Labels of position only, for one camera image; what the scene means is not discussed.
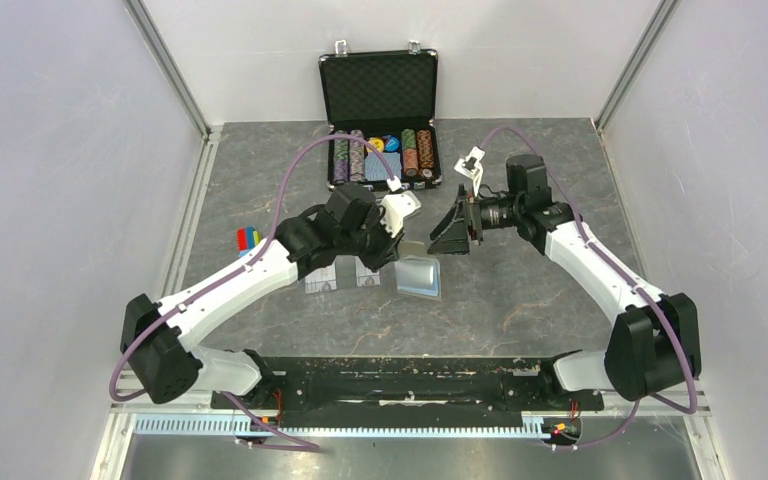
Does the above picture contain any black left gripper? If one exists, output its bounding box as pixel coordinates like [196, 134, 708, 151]
[337, 206, 406, 273]

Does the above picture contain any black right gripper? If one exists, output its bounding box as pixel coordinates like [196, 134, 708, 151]
[427, 185, 523, 255]

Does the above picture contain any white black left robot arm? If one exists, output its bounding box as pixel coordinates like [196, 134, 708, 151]
[120, 183, 421, 408]

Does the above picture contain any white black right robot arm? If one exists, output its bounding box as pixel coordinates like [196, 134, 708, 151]
[428, 148, 702, 408]

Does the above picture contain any clear plastic card sleeve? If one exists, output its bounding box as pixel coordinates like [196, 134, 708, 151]
[299, 256, 382, 295]

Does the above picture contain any blue playing card deck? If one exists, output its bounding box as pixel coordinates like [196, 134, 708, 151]
[364, 152, 402, 182]

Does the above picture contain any orange brown chip stack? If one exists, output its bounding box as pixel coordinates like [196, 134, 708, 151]
[416, 130, 435, 179]

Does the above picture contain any green orange chip stack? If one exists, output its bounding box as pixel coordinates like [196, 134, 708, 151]
[401, 129, 419, 177]

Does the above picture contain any blue dealer button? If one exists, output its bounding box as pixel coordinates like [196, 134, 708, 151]
[382, 135, 401, 152]

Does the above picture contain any yellow dealer button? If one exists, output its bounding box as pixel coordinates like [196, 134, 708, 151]
[367, 137, 385, 152]

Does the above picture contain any grey purple chip stack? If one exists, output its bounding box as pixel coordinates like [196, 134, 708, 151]
[349, 140, 366, 182]

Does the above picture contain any purple green chip stack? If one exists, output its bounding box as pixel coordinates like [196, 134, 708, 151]
[332, 139, 350, 183]

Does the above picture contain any colourful toy block stack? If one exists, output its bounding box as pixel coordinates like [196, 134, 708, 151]
[236, 226, 262, 256]

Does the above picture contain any black poker chip case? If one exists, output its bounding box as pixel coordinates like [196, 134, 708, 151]
[318, 40, 443, 191]

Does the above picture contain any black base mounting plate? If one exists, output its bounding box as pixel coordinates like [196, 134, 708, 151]
[238, 356, 604, 428]

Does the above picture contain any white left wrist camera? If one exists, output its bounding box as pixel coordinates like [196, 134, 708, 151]
[380, 190, 422, 238]

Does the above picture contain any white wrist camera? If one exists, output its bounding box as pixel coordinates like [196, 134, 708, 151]
[380, 190, 422, 238]
[454, 146, 485, 196]

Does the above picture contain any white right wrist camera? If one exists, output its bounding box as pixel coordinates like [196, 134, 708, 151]
[454, 146, 485, 196]

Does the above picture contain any white slotted cable duct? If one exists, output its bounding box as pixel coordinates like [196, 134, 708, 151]
[134, 413, 551, 440]

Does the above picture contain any aluminium frame rail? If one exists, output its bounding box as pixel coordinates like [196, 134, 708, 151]
[109, 369, 713, 417]

